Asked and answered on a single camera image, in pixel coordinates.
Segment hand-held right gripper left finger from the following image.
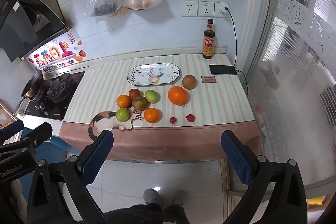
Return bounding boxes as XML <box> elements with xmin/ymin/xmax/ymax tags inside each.
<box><xmin>26</xmin><ymin>130</ymin><xmax>114</xmax><ymax>224</ymax></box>

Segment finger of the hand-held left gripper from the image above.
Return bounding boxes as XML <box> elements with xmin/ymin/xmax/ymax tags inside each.
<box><xmin>20</xmin><ymin>122</ymin><xmax>53</xmax><ymax>152</ymax></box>
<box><xmin>0</xmin><ymin>120</ymin><xmax>24</xmax><ymax>140</ymax></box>

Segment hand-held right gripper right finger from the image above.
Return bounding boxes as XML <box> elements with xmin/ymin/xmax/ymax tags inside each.
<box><xmin>221</xmin><ymin>130</ymin><xmax>308</xmax><ymax>224</ymax></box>

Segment green round fruit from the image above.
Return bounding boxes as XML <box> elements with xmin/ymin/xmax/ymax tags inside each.
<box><xmin>144</xmin><ymin>90</ymin><xmax>158</xmax><ymax>104</ymax></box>
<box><xmin>116</xmin><ymin>108</ymin><xmax>130</xmax><ymax>122</ymax></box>

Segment small orange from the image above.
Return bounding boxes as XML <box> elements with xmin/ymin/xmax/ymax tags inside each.
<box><xmin>116</xmin><ymin>94</ymin><xmax>131</xmax><ymax>108</ymax></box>
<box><xmin>144</xmin><ymin>108</ymin><xmax>161</xmax><ymax>123</ymax></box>

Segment brown-green round fruit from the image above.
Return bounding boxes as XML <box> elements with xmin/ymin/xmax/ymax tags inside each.
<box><xmin>132</xmin><ymin>96</ymin><xmax>147</xmax><ymax>111</ymax></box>

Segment red-brown round fruit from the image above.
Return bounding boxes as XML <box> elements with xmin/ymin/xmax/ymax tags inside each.
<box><xmin>128</xmin><ymin>88</ymin><xmax>142</xmax><ymax>100</ymax></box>

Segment large orange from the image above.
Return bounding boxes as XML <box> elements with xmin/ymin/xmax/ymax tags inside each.
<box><xmin>168</xmin><ymin>86</ymin><xmax>188</xmax><ymax>105</ymax></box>

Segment brown russet pear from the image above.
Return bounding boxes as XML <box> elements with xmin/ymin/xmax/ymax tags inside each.
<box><xmin>182</xmin><ymin>75</ymin><xmax>197</xmax><ymax>89</ymax></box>

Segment oval patterned ceramic plate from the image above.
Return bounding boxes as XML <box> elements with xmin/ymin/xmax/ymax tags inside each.
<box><xmin>127</xmin><ymin>63</ymin><xmax>182</xmax><ymax>87</ymax></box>

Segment person's left forearm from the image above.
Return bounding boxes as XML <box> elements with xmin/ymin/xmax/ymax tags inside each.
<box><xmin>10</xmin><ymin>180</ymin><xmax>28</xmax><ymax>217</ymax></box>

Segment wooden board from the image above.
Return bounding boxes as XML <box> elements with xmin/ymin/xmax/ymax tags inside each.
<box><xmin>0</xmin><ymin>100</ymin><xmax>15</xmax><ymax>128</ymax></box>

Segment blue cabinet front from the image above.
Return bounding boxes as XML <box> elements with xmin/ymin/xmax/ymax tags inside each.
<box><xmin>20</xmin><ymin>127</ymin><xmax>82</xmax><ymax>189</ymax></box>

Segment black gas stove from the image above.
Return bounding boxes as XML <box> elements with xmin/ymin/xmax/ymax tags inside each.
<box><xmin>24</xmin><ymin>71</ymin><xmax>86</xmax><ymax>121</ymax></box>

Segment black frying pan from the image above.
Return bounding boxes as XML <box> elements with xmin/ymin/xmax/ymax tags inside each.
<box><xmin>13</xmin><ymin>70</ymin><xmax>44</xmax><ymax>116</ymax></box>

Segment striped tablecloth with cat print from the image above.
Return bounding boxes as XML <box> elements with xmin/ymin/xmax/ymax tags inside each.
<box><xmin>59</xmin><ymin>53</ymin><xmax>261</xmax><ymax>162</ymax></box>

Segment grey fuzzy slipper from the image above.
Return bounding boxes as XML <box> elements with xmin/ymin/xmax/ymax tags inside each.
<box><xmin>143</xmin><ymin>188</ymin><xmax>162</xmax><ymax>205</ymax></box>

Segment black phone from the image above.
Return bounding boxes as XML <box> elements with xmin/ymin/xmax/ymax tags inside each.
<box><xmin>209</xmin><ymin>64</ymin><xmax>238</xmax><ymax>76</ymax></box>

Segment yellow object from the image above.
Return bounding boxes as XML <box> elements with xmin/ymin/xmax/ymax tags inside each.
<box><xmin>307</xmin><ymin>195</ymin><xmax>332</xmax><ymax>215</ymax></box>

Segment black range hood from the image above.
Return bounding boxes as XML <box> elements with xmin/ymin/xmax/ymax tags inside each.
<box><xmin>0</xmin><ymin>0</ymin><xmax>72</xmax><ymax>63</ymax></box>

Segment dark sauce bottle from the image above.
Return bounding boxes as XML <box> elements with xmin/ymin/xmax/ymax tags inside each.
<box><xmin>202</xmin><ymin>18</ymin><xmax>216</xmax><ymax>59</ymax></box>

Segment small clear bag brown contents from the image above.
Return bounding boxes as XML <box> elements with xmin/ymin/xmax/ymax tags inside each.
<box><xmin>109</xmin><ymin>2</ymin><xmax>130</xmax><ymax>18</ymax></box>

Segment colourful wall sticker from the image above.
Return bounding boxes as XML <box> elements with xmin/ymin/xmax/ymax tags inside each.
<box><xmin>27</xmin><ymin>33</ymin><xmax>88</xmax><ymax>72</ymax></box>

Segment black charging cable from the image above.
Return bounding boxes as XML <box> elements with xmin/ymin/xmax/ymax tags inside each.
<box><xmin>224</xmin><ymin>7</ymin><xmax>249</xmax><ymax>97</ymax></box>

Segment white wall socket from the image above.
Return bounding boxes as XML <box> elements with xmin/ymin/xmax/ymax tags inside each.
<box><xmin>214</xmin><ymin>2</ymin><xmax>230</xmax><ymax>19</ymax></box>
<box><xmin>181</xmin><ymin>1</ymin><xmax>199</xmax><ymax>17</ymax></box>
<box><xmin>198</xmin><ymin>1</ymin><xmax>215</xmax><ymax>18</ymax></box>

